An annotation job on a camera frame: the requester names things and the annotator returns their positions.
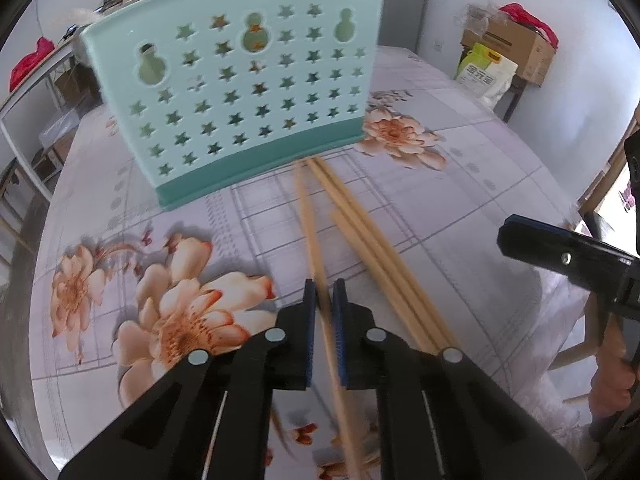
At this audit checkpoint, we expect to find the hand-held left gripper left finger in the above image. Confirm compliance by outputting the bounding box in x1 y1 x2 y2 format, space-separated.
59 280 318 480

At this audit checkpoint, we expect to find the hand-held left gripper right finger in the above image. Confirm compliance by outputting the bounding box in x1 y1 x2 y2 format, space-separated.
332 278 586 480

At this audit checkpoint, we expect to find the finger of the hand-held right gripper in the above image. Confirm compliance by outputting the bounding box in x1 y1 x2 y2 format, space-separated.
497 214 636 286
624 130 640 256

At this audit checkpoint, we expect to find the bunch of wooden chopsticks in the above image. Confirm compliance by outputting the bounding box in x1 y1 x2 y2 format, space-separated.
306 157 461 356

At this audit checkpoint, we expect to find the single wooden chopstick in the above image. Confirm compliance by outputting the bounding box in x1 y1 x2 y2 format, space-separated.
294 162 368 480

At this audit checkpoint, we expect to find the person's right hand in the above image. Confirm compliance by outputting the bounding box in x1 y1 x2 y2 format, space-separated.
587 342 640 413

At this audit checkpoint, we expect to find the light wooden chair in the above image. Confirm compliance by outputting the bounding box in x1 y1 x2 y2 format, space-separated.
547 285 608 407

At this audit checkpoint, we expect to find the dark small stool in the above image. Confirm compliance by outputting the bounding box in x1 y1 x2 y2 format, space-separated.
500 77 531 123

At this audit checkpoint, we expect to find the large cardboard box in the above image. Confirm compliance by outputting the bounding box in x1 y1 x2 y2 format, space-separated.
460 15 556 86

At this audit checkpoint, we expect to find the white rice bag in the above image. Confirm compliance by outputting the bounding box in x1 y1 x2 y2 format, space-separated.
454 42 519 110

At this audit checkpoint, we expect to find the red bag on cardboard box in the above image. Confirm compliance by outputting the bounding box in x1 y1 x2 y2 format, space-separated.
497 2 560 51

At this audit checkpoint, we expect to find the crumpled clear plastic wrap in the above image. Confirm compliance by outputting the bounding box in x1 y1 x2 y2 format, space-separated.
460 2 501 31

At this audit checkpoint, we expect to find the silver refrigerator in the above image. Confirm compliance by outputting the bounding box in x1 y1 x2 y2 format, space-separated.
360 0 433 53

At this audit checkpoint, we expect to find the white desk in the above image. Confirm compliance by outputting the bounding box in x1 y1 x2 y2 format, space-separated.
0 25 101 196

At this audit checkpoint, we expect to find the red plastic bag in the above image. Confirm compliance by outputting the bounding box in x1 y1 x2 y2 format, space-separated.
10 37 56 92

